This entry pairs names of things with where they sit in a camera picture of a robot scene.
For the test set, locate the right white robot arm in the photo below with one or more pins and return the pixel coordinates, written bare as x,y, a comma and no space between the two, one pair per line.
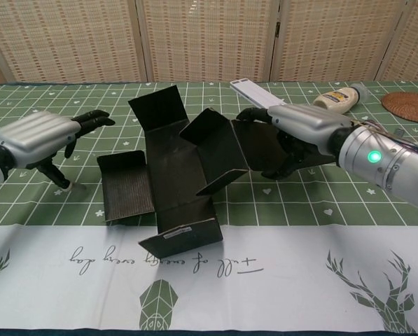
397,171

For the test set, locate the black foldable cardboard box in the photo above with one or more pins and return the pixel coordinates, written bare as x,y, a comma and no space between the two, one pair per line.
173,168

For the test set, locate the round woven rattan coaster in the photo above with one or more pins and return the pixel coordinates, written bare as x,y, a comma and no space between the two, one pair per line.
410,106

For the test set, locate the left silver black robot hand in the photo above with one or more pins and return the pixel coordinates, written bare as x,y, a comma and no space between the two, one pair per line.
37,133

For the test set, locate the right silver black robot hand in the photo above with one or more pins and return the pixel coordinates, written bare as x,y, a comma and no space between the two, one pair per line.
306,122

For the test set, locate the green white printed tablecloth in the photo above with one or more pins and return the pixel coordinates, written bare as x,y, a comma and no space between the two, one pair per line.
299,287

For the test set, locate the cream mayonnaise squeeze bottle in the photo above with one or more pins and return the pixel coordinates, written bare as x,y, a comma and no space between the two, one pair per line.
338,98

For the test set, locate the woven bamboo folding screen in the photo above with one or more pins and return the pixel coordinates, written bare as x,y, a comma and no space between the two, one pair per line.
208,35

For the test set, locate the white folding laptop stand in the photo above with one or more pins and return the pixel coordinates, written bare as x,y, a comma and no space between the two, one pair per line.
254,92

